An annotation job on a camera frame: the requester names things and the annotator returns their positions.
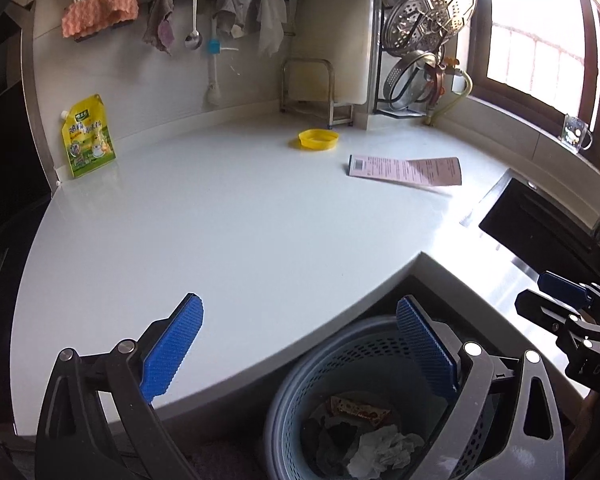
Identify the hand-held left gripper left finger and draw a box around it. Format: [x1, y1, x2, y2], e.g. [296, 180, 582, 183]
[35, 292, 205, 480]

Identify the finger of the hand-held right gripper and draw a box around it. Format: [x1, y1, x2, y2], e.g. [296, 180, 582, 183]
[514, 289, 588, 333]
[536, 271, 600, 313]

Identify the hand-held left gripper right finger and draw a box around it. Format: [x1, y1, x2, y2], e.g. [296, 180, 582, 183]
[396, 295, 566, 480]

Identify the red white snack wrapper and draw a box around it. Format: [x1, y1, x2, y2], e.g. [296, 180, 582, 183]
[327, 395, 393, 423]

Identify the white tissue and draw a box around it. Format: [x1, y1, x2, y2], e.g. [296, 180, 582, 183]
[347, 424, 426, 478]

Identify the dark lump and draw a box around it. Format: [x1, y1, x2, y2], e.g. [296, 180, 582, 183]
[324, 421, 362, 442]

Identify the grey perforated waste basket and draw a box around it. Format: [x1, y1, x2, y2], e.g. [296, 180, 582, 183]
[262, 316, 566, 480]

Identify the black kitchen sink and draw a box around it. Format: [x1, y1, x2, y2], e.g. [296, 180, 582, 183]
[460, 169, 600, 291]

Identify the printed glass mug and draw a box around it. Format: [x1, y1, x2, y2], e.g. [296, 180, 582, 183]
[560, 114, 593, 155]

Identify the pink paper receipt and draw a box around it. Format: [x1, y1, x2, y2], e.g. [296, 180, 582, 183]
[347, 154, 462, 192]

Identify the yellow green detergent pouch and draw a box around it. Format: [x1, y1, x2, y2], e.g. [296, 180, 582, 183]
[61, 94, 117, 179]

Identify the yellow plastic lid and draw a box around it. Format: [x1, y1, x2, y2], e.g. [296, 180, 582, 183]
[298, 129, 341, 152]

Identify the window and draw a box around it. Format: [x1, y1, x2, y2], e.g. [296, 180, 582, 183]
[467, 0, 600, 161]

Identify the steel strainer lid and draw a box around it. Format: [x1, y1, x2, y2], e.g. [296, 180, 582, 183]
[382, 50, 443, 110]

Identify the blue white bottle brush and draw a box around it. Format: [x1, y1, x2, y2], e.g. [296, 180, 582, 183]
[202, 40, 240, 107]

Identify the perforated steel steamer plate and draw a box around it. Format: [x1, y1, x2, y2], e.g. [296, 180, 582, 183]
[385, 0, 479, 53]

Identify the metal ladle spoon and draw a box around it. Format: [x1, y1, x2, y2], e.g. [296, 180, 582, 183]
[184, 0, 203, 51]

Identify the metal cutting board stand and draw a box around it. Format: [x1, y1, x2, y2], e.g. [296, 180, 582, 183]
[280, 58, 355, 128]

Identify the white cutting board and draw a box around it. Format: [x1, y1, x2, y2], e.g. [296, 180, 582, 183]
[300, 0, 378, 105]

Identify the grey rag with purple patch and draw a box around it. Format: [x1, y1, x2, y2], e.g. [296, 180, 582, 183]
[142, 0, 176, 57]

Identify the white hanging cloth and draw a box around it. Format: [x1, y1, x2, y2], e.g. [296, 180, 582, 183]
[256, 0, 288, 58]

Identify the plain grey rag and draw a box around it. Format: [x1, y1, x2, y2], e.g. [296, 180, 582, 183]
[215, 0, 246, 39]

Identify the orange dish cloth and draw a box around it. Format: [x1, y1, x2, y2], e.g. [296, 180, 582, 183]
[61, 0, 140, 38]

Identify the yellow gas hose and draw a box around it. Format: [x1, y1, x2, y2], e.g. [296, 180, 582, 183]
[422, 69, 473, 126]

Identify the black wire dish rack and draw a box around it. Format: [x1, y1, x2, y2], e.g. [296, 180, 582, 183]
[371, 0, 461, 118]

